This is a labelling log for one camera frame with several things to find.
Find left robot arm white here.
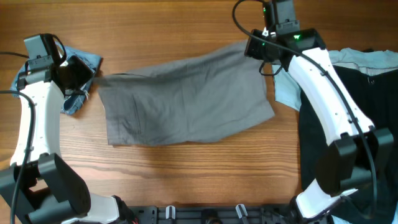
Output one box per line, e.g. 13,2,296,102
1,55,135,223

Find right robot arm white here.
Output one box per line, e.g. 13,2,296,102
245,29,394,223

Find folded blue denim shorts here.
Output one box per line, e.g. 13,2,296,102
11,47,101,118

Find black garment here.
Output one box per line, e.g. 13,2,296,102
294,66,397,223

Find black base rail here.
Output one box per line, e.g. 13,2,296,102
130,204,302,224

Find light blue shirt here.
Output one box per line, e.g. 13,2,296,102
272,48,397,111

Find grey cotton shorts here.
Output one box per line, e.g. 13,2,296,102
96,42,274,146

